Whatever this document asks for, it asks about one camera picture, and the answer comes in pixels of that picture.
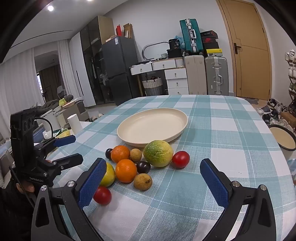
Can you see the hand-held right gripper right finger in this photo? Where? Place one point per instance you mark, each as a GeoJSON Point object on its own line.
{"type": "Point", "coordinates": [215, 185]}

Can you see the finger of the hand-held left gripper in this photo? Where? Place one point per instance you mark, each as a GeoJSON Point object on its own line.
{"type": "Point", "coordinates": [66, 140]}
{"type": "Point", "coordinates": [69, 160]}

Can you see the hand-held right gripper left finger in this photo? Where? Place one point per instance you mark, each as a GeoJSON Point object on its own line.
{"type": "Point", "coordinates": [92, 183]}

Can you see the dark purple plum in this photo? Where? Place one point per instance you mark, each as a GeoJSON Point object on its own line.
{"type": "Point", "coordinates": [143, 166]}
{"type": "Point", "coordinates": [108, 153]}

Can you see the orange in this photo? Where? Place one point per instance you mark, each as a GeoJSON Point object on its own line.
{"type": "Point", "coordinates": [126, 171]}
{"type": "Point", "coordinates": [120, 153]}

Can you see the red tomato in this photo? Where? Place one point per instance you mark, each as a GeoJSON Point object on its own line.
{"type": "Point", "coordinates": [180, 159]}
{"type": "Point", "coordinates": [102, 195]}

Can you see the brown longan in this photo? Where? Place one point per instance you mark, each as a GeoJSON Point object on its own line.
{"type": "Point", "coordinates": [135, 154]}
{"type": "Point", "coordinates": [143, 182]}

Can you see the large green yellow citrus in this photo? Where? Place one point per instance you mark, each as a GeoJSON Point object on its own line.
{"type": "Point", "coordinates": [158, 153]}

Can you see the cream round plate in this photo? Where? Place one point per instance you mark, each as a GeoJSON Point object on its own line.
{"type": "Point", "coordinates": [152, 125]}

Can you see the person's left forearm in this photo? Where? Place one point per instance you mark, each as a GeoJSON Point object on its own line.
{"type": "Point", "coordinates": [11, 213]}

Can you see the person's left hand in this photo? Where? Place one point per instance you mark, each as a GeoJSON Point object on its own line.
{"type": "Point", "coordinates": [26, 186]}

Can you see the white paper roll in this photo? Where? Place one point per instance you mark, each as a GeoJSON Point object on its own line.
{"type": "Point", "coordinates": [74, 124]}

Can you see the white trash bin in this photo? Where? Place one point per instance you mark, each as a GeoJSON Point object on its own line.
{"type": "Point", "coordinates": [49, 119]}

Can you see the grey office chair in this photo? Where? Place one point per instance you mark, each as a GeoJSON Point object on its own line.
{"type": "Point", "coordinates": [61, 90]}

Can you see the white curtain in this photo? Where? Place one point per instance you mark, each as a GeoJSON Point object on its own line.
{"type": "Point", "coordinates": [18, 88]}

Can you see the teal checkered tablecloth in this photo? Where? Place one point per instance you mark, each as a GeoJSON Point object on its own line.
{"type": "Point", "coordinates": [208, 129]}

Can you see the white wardrobe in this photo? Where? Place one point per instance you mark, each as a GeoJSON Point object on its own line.
{"type": "Point", "coordinates": [77, 69]}

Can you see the cream bowl dark rim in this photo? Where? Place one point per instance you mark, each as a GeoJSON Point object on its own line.
{"type": "Point", "coordinates": [283, 139]}

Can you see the dark glass door cabinet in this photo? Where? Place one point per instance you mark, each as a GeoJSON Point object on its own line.
{"type": "Point", "coordinates": [92, 58]}

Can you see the dark grey refrigerator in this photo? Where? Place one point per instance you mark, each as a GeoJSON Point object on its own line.
{"type": "Point", "coordinates": [118, 69]}

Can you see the grey doormat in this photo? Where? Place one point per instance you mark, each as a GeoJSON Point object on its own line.
{"type": "Point", "coordinates": [253, 101]}

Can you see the scattered sneakers pile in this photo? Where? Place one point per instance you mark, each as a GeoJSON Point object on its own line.
{"type": "Point", "coordinates": [275, 111]}

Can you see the woven laundry basket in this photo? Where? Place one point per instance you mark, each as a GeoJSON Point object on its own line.
{"type": "Point", "coordinates": [152, 87]}

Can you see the silver suitcase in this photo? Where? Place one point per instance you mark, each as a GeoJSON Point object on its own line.
{"type": "Point", "coordinates": [216, 75]}

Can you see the beige suitcase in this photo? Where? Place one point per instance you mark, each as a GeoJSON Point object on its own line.
{"type": "Point", "coordinates": [195, 75]}

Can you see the white drawer desk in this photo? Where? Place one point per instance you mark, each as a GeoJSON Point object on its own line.
{"type": "Point", "coordinates": [175, 78]}

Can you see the wooden shoe rack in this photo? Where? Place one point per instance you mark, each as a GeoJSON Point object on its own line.
{"type": "Point", "coordinates": [291, 92]}

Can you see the cardboard box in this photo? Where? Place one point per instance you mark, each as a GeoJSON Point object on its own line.
{"type": "Point", "coordinates": [128, 30]}

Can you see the oval mirror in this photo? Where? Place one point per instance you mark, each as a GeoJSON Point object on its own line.
{"type": "Point", "coordinates": [153, 49]}

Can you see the striped cup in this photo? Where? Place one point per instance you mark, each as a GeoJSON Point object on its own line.
{"type": "Point", "coordinates": [164, 55]}

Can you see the yellow box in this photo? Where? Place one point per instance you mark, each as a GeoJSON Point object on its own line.
{"type": "Point", "coordinates": [214, 52]}

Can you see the black storage box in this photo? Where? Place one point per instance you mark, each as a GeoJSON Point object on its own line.
{"type": "Point", "coordinates": [175, 53]}

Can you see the plain black shoebox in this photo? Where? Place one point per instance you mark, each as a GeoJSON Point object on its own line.
{"type": "Point", "coordinates": [210, 46]}

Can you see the wooden door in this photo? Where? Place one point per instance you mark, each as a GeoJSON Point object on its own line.
{"type": "Point", "coordinates": [249, 48]}

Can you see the black shoebox red logo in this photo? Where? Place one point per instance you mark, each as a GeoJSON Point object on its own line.
{"type": "Point", "coordinates": [210, 41]}

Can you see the rows of assorted shoes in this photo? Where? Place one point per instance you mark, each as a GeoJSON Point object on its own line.
{"type": "Point", "coordinates": [291, 58]}

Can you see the teal suitcase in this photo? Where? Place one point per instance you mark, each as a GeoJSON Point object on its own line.
{"type": "Point", "coordinates": [190, 38]}

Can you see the blue plastic bag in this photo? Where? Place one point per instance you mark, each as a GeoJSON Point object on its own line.
{"type": "Point", "coordinates": [181, 39]}

